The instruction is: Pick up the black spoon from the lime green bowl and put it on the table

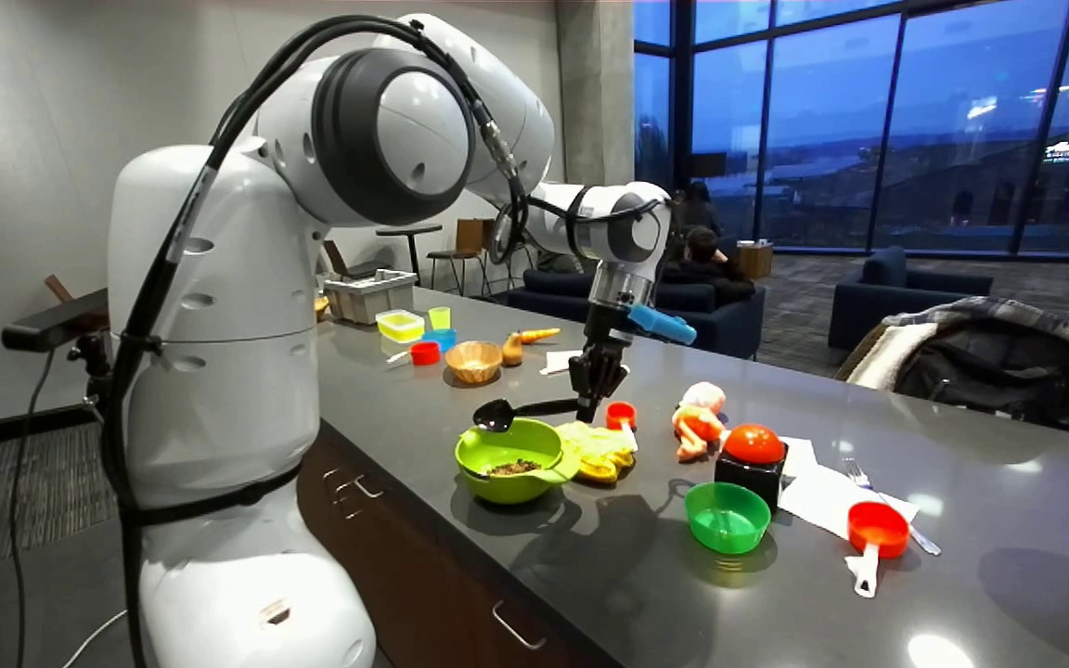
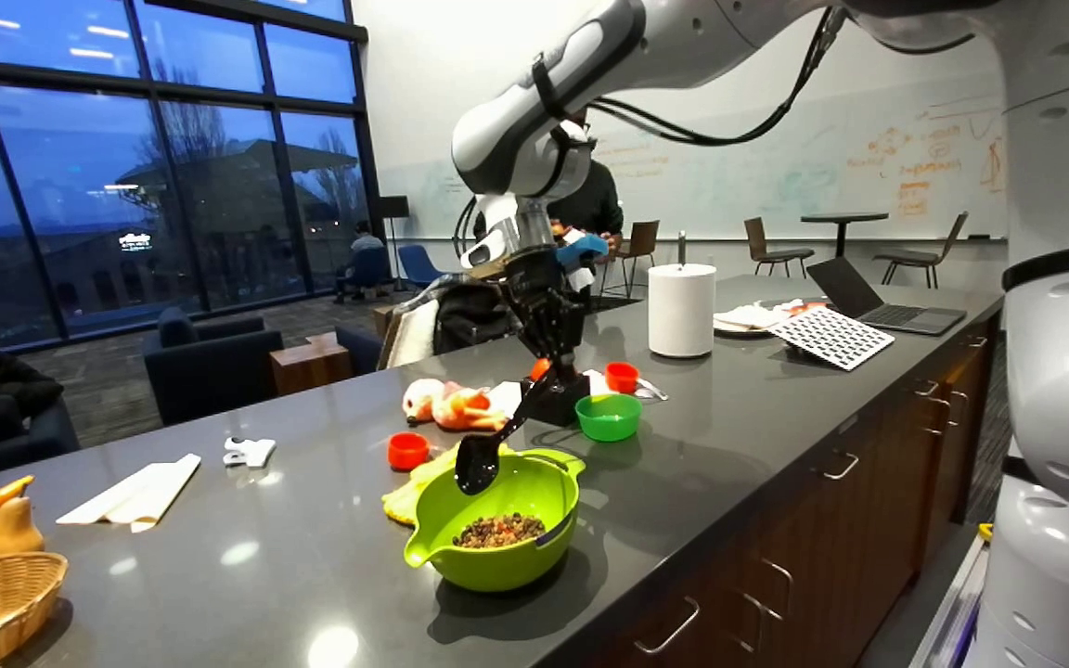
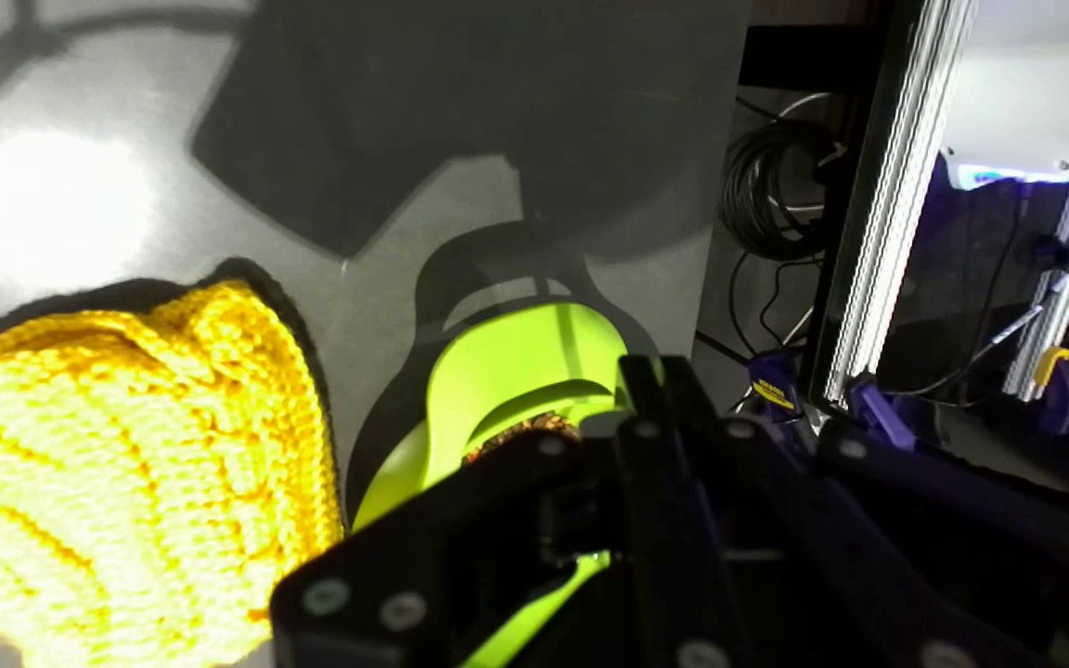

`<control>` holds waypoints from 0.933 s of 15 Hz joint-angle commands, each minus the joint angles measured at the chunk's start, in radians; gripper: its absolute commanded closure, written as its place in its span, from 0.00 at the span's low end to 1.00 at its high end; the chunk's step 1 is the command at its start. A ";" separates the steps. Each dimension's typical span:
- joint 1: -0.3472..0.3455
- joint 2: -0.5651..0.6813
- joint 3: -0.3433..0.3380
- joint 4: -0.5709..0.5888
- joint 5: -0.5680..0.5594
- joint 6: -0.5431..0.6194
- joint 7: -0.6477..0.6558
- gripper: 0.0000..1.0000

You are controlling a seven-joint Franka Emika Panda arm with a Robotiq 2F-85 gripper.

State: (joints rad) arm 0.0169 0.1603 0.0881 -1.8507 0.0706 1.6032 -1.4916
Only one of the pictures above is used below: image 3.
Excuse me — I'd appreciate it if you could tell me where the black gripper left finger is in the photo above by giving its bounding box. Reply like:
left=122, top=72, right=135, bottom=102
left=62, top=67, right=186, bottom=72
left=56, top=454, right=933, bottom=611
left=614, top=352, right=729, bottom=668

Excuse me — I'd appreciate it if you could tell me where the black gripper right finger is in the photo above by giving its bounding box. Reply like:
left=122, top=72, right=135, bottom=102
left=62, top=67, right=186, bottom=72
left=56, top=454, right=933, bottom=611
left=713, top=410, right=936, bottom=668

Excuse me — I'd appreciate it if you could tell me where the lime green mixing bowl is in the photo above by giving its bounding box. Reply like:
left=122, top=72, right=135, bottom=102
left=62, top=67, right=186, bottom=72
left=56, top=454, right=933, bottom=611
left=347, top=299, right=639, bottom=668

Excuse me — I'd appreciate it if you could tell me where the yellow knitted cloth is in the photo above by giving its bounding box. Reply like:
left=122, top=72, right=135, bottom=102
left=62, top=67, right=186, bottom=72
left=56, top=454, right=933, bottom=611
left=0, top=276, right=349, bottom=668

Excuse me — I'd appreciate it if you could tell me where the black cable bundle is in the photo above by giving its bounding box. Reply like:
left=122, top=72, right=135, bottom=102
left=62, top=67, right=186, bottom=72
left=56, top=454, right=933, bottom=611
left=716, top=89, right=855, bottom=365

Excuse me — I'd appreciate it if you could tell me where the silver aluminium frame post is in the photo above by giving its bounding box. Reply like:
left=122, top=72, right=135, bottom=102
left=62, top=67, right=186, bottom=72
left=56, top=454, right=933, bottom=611
left=820, top=0, right=980, bottom=410

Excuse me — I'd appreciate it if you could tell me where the thin silver aluminium post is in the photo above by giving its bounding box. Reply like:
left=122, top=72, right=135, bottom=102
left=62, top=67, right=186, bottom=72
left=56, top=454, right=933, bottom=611
left=998, top=157, right=1069, bottom=408

